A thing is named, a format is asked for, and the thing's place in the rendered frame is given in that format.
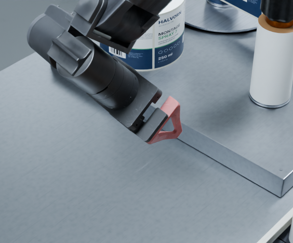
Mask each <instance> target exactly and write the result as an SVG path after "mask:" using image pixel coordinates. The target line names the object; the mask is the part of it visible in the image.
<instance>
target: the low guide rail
mask: <svg viewBox="0 0 293 243"><path fill-rule="evenodd" d="M292 218H293V208H292V209H291V210H290V211H289V212H288V213H287V214H286V215H285V216H284V217H283V218H282V219H281V220H280V221H279V222H278V223H277V224H276V225H275V226H274V227H273V228H271V229H270V230H269V231H268V232H267V233H266V234H265V235H264V236H263V237H262V238H261V239H260V240H259V241H258V242H257V243H273V242H274V241H275V240H276V239H277V238H278V237H279V236H280V235H281V234H282V233H283V232H284V231H285V230H286V229H287V228H288V227H289V226H290V225H291V223H292Z"/></svg>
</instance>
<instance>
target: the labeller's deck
mask: <svg viewBox="0 0 293 243"><path fill-rule="evenodd" d="M256 32H257V29H253V30H249V31H243V32H213V31H207V30H202V29H198V28H195V27H191V26H189V25H186V24H185V30H184V50H183V53H182V55H181V57H180V58H179V59H178V60H177V61H176V62H174V63H173V64H171V65H169V66H167V67H164V68H161V69H157V70H152V71H138V72H139V73H140V74H141V75H142V76H143V77H144V78H145V79H147V80H148V81H149V82H151V83H152V84H154V85H155V86H156V87H158V88H159V89H160V90H161V91H162V96H161V97H160V98H159V100H158V101H157V102H156V104H154V103H153V102H152V103H151V105H150V106H149V107H148V109H147V110H146V111H145V112H144V114H143V116H144V117H145V118H144V119H145V120H148V118H149V117H150V116H151V114H152V113H153V112H154V110H155V109H156V108H161V106H162V105H163V104H164V102H165V101H166V100H167V98H168V97H169V96H171V97H172V98H174V99H175V100H176V101H178V102H179V104H180V121H181V126H182V132H181V134H180V135H179V136H178V139H180V140H182V141H183V142H185V143H187V144H189V145H190V146H192V147H194V148H195V149H197V150H199V151H201V152H202V153H204V154H206V155H208V156H209V157H211V158H213V159H214V160H216V161H218V162H220V163H221V164H223V165H225V166H227V167H228V168H230V169H232V170H233V171H235V172H237V173H239V174H240V175H242V176H244V177H246V178H247V179H249V180H251V181H252V182H254V183H256V184H258V185H260V186H261V187H263V188H265V189H267V190H268V191H270V192H272V193H274V194H275V195H277V196H279V197H282V196H283V195H284V194H285V193H286V192H287V191H288V190H289V189H290V188H291V187H292V186H293V84H292V90H291V99H290V101H289V102H288V103H287V104H286V105H284V106H282V107H278V108H266V107H263V106H260V105H258V104H256V103H255V102H253V101H252V100H251V98H250V96H249V90H250V85H251V77H252V68H253V57H254V49H255V40H256Z"/></svg>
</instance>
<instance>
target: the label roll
mask: <svg viewBox="0 0 293 243"><path fill-rule="evenodd" d="M185 6H186V0H172V1H171V2H170V3H169V4H168V5H167V6H166V7H165V8H164V9H163V10H162V11H161V12H160V13H159V16H160V19H159V20H158V21H157V22H156V23H155V24H154V25H152V26H151V27H150V28H149V29H148V30H147V31H146V32H145V33H144V34H143V35H142V36H141V37H140V38H139V39H137V41H136V42H135V44H134V46H133V48H132V49H131V51H130V53H129V54H126V53H123V52H121V51H119V50H116V49H114V48H111V47H109V46H107V45H104V44H102V43H100V47H101V48H102V49H103V50H104V51H106V52H107V53H108V54H110V55H111V56H114V55H115V56H117V57H118V58H120V59H121V60H122V61H124V62H125V63H126V64H128V65H129V66H131V67H132V68H133V69H135V70H136V71H152V70H157V69H161V68H165V67H167V66H169V65H171V64H173V63H174V62H176V61H177V60H178V59H179V58H180V57H181V55H182V53H183V50H184V30H185Z"/></svg>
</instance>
